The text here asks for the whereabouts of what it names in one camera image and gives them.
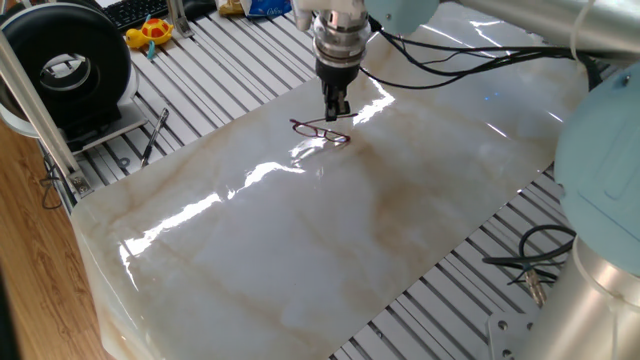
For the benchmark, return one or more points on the yellow orange toy turtle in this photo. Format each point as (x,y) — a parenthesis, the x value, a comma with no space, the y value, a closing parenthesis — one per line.
(155,30)

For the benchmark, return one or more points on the yellow snack bag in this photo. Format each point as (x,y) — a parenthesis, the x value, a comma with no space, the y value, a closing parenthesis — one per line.
(230,7)

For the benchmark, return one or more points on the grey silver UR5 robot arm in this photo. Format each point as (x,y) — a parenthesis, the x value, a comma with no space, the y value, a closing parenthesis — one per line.
(600,175)

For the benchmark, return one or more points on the black computer mouse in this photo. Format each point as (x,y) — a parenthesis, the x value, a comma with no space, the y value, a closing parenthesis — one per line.
(200,7)

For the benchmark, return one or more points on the black silver pen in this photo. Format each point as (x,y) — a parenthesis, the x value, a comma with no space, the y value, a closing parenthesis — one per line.
(150,145)

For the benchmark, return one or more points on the slanted aluminium post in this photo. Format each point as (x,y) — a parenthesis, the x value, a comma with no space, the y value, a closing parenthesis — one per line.
(40,115)

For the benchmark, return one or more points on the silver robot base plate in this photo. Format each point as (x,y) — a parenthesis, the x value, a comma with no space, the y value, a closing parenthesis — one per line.
(505,340)

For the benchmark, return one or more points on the blue white packet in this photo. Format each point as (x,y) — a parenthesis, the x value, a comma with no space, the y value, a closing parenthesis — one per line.
(267,7)

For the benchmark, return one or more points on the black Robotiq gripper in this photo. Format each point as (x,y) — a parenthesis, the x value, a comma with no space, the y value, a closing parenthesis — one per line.
(337,74)

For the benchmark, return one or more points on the small metal washer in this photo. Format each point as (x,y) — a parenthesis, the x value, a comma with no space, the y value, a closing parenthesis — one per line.
(119,162)

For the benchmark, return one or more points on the dark red frame glasses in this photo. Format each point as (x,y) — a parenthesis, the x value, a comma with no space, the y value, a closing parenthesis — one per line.
(321,133)

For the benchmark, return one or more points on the marble pattern table mat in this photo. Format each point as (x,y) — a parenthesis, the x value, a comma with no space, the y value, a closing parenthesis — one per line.
(300,240)

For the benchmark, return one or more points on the small metal bracket post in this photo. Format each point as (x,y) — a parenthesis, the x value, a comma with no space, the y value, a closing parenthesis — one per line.
(177,20)

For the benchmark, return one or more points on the white flat base plate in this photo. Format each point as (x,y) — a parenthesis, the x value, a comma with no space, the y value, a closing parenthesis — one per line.
(125,125)

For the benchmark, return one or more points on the black computer keyboard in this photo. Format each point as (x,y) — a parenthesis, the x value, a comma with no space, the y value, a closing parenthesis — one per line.
(135,12)

